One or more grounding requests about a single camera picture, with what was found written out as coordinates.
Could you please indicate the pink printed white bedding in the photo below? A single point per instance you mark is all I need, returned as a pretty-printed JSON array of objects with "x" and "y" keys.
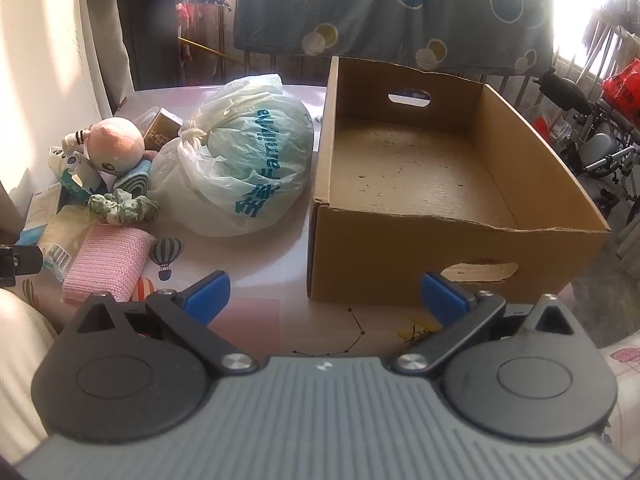
[{"x": 625, "y": 375}]

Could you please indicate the brown cardboard box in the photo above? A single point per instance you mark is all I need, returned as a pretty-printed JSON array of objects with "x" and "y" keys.
[{"x": 400, "y": 255}]

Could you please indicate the blue circle-print blanket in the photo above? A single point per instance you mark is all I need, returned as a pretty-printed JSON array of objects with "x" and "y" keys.
[{"x": 375, "y": 20}]

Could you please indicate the pink plush toy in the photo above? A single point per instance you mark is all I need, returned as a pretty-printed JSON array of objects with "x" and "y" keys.
[{"x": 117, "y": 142}]

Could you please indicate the white cushion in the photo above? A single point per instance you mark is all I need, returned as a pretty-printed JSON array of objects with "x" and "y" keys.
[{"x": 20, "y": 360}]

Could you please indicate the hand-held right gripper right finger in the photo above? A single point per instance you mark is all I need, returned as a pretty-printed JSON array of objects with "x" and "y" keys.
[{"x": 445, "y": 292}]

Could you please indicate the teal towel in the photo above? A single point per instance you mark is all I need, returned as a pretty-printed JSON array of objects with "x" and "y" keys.
[{"x": 135, "y": 177}]

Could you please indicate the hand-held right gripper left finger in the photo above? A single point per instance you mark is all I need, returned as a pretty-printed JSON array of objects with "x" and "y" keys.
[{"x": 207, "y": 291}]

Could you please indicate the gold box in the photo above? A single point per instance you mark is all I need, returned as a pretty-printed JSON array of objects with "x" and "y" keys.
[{"x": 162, "y": 125}]

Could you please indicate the white carton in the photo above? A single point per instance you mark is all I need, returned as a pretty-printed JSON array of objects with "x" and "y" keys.
[{"x": 42, "y": 207}]

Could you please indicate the yellow pole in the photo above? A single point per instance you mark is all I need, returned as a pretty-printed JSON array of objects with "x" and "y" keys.
[{"x": 210, "y": 50}]

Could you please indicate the white plastic bag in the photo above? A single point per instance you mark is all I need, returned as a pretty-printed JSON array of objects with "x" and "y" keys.
[{"x": 235, "y": 160}]

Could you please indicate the bunch of clothes hangers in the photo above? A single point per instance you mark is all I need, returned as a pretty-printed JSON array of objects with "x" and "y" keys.
[{"x": 612, "y": 25}]

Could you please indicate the beige curtain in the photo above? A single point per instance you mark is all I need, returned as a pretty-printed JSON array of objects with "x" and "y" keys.
[{"x": 107, "y": 20}]

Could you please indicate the white teal labelled packet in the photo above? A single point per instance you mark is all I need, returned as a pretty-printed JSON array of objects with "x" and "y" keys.
[{"x": 75, "y": 172}]

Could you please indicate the dark wooden door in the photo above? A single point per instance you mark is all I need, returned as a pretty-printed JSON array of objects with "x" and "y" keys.
[{"x": 150, "y": 35}]

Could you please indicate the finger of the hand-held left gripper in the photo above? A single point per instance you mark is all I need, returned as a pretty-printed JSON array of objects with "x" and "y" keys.
[{"x": 20, "y": 260}]

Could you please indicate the black metal wheeled frame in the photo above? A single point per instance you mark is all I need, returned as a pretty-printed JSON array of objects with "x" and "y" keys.
[{"x": 570, "y": 97}]

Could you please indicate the pink hanging garment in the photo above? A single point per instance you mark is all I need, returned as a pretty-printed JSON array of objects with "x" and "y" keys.
[{"x": 183, "y": 15}]

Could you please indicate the pink knitted cloth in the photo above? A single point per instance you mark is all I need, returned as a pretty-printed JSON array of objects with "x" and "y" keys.
[{"x": 105, "y": 260}]

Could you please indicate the beige packet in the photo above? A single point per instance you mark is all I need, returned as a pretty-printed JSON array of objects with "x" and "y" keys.
[{"x": 70, "y": 222}]

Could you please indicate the red plastic bag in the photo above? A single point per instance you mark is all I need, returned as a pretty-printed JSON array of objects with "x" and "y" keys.
[{"x": 622, "y": 85}]

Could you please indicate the green scrunchie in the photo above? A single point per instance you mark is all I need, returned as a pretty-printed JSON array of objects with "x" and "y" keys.
[{"x": 125, "y": 207}]

